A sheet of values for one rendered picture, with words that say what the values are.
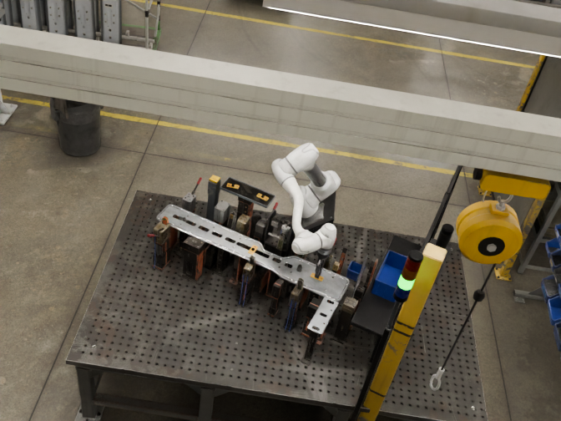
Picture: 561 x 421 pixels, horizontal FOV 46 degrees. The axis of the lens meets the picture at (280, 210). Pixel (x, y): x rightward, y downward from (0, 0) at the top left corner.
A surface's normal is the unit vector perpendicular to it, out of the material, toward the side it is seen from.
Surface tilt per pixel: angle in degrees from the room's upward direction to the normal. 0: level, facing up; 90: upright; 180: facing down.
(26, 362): 0
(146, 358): 0
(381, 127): 90
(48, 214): 0
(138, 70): 90
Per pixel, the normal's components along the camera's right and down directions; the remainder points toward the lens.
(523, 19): -0.10, 0.65
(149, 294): 0.13, -0.74
